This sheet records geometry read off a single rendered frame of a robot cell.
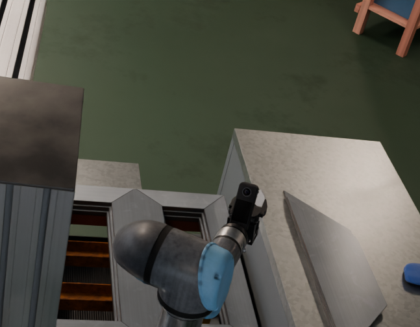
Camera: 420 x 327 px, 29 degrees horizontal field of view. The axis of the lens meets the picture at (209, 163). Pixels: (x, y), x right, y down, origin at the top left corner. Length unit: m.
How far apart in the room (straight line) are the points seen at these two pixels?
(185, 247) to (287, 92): 4.23
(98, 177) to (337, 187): 0.92
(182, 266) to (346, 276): 1.11
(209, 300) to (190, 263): 0.08
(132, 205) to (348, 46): 4.00
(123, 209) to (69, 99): 1.70
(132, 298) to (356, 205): 0.86
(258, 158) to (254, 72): 2.89
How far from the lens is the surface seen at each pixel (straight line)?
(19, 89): 1.20
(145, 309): 2.52
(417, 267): 2.67
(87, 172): 3.20
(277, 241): 2.60
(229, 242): 1.87
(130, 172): 3.24
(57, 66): 5.40
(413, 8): 6.61
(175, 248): 1.50
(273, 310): 2.53
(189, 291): 1.50
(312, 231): 2.65
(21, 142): 1.09
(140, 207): 2.89
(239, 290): 2.66
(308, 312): 2.40
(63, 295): 2.79
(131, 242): 1.52
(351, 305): 2.44
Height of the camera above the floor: 2.65
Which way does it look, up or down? 34 degrees down
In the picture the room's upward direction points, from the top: 14 degrees clockwise
